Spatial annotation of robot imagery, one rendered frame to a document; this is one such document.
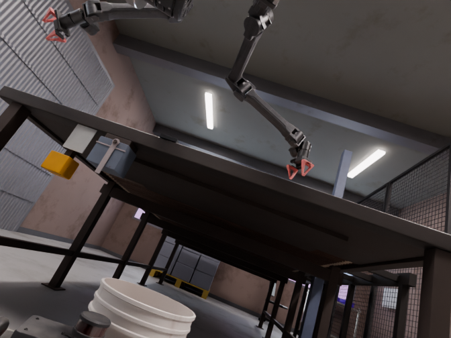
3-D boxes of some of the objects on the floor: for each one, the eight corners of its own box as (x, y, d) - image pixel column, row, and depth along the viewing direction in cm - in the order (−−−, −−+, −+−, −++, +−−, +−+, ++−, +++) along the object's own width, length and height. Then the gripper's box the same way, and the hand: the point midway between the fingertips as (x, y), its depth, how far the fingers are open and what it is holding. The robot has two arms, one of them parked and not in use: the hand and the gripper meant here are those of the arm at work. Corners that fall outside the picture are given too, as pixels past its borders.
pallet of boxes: (207, 296, 598) (227, 241, 645) (205, 299, 520) (229, 237, 566) (157, 275, 613) (180, 222, 659) (147, 274, 534) (175, 215, 581)
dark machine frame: (400, 448, 157) (417, 275, 194) (335, 417, 163) (363, 255, 200) (294, 342, 430) (309, 278, 467) (271, 332, 436) (288, 270, 473)
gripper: (290, 151, 144) (282, 176, 138) (308, 144, 131) (301, 172, 126) (299, 157, 146) (292, 182, 140) (318, 151, 133) (311, 178, 128)
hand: (296, 176), depth 133 cm, fingers open, 9 cm apart
